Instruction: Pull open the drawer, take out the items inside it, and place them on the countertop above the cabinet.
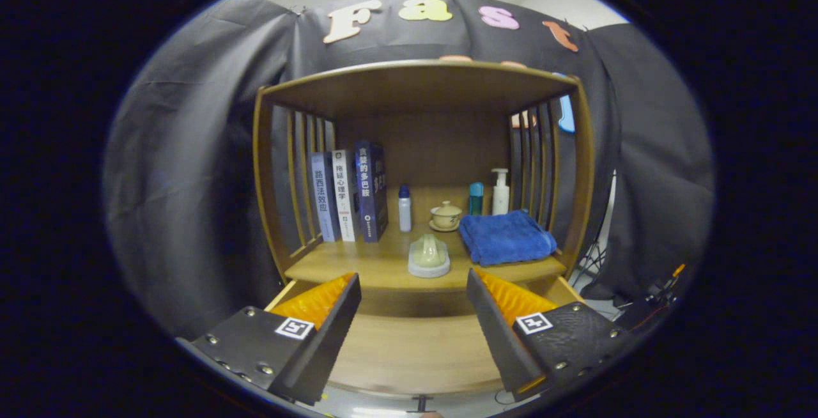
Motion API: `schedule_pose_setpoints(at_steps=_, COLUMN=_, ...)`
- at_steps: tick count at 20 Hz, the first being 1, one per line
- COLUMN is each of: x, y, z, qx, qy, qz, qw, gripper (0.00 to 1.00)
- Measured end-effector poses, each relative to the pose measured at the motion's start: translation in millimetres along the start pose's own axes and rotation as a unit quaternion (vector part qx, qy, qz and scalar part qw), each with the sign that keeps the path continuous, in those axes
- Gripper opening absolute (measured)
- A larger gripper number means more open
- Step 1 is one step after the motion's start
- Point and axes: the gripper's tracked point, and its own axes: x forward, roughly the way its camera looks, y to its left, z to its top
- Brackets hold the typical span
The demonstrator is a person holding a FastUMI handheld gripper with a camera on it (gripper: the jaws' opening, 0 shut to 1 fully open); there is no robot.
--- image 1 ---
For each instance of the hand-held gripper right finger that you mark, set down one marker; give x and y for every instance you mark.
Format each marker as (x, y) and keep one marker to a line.
(495, 335)

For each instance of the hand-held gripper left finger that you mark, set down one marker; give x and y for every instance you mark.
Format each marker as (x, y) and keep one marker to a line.
(326, 341)

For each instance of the wooden drawer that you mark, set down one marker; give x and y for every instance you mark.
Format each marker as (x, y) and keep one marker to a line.
(415, 348)

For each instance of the wooden countertop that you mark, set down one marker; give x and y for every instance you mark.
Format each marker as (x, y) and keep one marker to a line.
(377, 261)

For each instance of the wooden cabinet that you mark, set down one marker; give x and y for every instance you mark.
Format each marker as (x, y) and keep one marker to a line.
(415, 85)

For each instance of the blue folded towel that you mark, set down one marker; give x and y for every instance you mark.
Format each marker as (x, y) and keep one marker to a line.
(505, 239)

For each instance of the beige lidded tea cup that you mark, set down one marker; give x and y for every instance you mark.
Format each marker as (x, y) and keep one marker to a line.
(445, 216)

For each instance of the white pump bottle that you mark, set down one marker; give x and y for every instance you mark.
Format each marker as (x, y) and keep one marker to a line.
(501, 201)

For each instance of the teal bottle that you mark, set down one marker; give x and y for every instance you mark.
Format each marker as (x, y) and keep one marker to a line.
(477, 201)

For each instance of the light blue book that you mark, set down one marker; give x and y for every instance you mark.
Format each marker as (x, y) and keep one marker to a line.
(324, 201)

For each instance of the white book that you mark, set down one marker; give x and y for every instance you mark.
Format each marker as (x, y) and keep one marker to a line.
(345, 197)

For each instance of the white bottle blue cap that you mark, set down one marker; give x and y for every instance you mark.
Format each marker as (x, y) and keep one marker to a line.
(405, 213)

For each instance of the dark blue book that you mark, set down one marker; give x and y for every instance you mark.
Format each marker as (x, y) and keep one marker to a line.
(367, 194)

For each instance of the black backdrop cloth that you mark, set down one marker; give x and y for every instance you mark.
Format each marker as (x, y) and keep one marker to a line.
(192, 181)

